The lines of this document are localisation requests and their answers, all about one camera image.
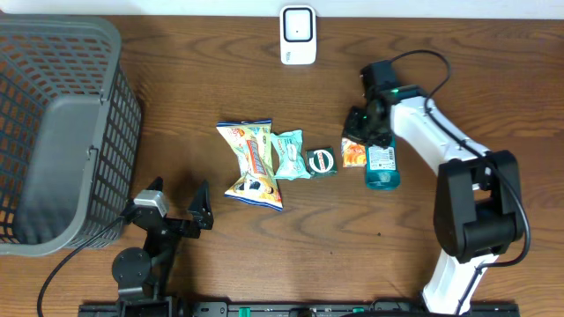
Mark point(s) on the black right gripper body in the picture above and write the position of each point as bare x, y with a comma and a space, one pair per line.
358, 126

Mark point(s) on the teal wet wipes pack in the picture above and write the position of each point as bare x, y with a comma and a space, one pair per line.
288, 146

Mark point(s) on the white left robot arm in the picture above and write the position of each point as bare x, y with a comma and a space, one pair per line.
142, 272

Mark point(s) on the yellow snack bag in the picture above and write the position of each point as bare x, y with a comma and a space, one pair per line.
251, 144

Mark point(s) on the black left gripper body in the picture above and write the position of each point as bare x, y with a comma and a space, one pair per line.
158, 242

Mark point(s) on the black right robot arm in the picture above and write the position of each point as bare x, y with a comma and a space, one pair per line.
479, 219

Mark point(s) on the blue mouthwash bottle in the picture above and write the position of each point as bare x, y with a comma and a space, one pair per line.
381, 167

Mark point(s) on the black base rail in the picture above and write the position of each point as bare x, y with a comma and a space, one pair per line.
391, 307

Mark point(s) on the orange tissue pack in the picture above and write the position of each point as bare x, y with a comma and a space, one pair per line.
353, 154

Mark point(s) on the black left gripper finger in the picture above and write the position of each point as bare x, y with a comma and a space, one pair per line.
156, 185
200, 208

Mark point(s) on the grey plastic shopping basket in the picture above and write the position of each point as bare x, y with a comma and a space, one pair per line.
70, 128

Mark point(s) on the green round-logo box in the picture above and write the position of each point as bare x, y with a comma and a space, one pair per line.
321, 162

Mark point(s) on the white barcode scanner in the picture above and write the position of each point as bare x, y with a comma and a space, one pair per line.
298, 41

